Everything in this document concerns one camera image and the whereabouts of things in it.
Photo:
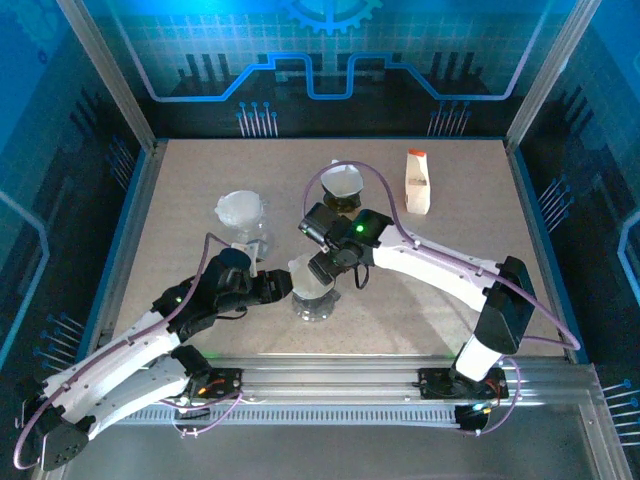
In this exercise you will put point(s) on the white paper coffee filter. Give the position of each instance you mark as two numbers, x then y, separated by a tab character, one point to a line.
240	207
302	280
345	180

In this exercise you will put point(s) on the clear coffee server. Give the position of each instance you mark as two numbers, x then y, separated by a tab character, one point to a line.
265	242

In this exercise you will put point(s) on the grey glass coffee server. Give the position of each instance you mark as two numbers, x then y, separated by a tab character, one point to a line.
315	312

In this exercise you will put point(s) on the olive green coffee dripper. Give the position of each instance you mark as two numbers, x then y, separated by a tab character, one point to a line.
345	202

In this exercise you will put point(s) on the clear coffee dripper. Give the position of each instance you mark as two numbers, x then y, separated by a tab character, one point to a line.
245	225

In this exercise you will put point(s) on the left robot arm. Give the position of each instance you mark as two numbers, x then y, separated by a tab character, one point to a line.
110	360

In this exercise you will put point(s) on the grey metal front tray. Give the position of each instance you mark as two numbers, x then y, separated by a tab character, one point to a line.
320	450

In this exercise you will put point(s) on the black electronics box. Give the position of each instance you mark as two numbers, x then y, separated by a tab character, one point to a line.
470	417

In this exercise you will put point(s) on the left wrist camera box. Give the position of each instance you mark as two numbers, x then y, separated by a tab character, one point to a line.
253	260

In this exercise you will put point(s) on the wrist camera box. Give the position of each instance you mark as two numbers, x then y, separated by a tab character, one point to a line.
253	260
317	222

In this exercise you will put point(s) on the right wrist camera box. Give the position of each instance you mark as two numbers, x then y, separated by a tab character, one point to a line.
317	222

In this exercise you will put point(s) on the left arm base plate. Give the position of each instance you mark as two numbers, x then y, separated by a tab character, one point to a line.
225	385

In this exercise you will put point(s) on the aluminium mounting rail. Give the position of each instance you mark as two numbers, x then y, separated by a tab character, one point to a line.
325	380

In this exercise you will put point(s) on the table side rail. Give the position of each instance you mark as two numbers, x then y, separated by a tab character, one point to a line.
127	240
545	240

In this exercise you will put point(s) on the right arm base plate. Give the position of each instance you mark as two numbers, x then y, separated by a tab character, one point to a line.
435	385

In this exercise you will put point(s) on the aluminium frame post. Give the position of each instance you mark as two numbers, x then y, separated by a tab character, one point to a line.
546	80
115	80

